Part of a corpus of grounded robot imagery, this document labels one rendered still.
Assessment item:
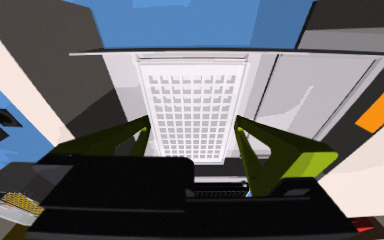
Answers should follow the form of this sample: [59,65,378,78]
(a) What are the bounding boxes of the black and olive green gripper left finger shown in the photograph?
[47,115,151,156]

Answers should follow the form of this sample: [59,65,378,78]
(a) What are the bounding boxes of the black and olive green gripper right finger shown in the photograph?
[234,115,338,196]

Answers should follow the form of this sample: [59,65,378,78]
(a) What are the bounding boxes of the black multi-well plate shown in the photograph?
[195,182,249,197]

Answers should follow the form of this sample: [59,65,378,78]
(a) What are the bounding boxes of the blue bench mat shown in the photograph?
[0,0,317,170]

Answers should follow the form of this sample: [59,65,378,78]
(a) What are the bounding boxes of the white push-button box with green button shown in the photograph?
[0,109,23,141]

